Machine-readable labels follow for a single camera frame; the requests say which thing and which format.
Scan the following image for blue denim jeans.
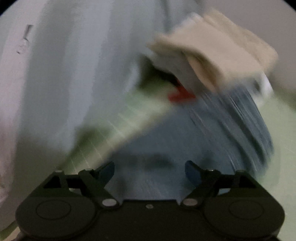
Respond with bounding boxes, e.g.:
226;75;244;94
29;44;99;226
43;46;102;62
106;86;273;201

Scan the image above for red garment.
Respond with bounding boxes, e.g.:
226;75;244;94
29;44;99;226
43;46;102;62
168;78;196;103

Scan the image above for white folded cloth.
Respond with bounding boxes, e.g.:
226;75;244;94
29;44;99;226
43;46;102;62
257;73;274;98

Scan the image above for beige folded garment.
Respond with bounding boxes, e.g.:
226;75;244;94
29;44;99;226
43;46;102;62
148;9;278;93

